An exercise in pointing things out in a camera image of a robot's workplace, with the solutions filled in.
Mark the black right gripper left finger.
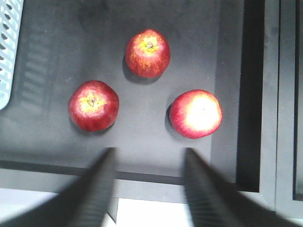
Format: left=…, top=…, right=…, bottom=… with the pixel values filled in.
left=1, top=148, right=116, bottom=227

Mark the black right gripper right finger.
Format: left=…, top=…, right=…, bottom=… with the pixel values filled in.
left=183, top=148, right=297, bottom=227

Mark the dark red apple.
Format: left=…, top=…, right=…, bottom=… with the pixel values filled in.
left=125, top=28, right=170, bottom=79
left=68, top=80, right=119, bottom=132

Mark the light blue plastic basket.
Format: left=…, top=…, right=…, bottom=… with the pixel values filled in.
left=0, top=0, right=24, bottom=110

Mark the red apple yellow top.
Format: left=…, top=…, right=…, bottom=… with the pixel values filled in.
left=169, top=89, right=223, bottom=139

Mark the black produce stand frame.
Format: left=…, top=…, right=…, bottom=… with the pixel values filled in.
left=0, top=0, right=301, bottom=210

